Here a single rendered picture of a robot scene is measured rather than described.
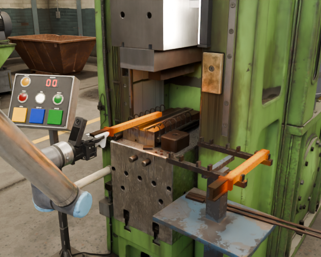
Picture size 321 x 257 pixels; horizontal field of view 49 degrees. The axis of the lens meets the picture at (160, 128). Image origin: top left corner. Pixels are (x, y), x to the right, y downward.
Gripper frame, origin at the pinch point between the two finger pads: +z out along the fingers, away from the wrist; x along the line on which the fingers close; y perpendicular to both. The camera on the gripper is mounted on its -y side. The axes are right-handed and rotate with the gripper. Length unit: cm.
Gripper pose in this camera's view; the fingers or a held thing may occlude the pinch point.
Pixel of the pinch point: (105, 131)
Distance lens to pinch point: 148.1
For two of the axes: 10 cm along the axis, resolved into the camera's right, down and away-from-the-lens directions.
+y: 0.1, 9.4, 3.4
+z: 6.0, -2.8, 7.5
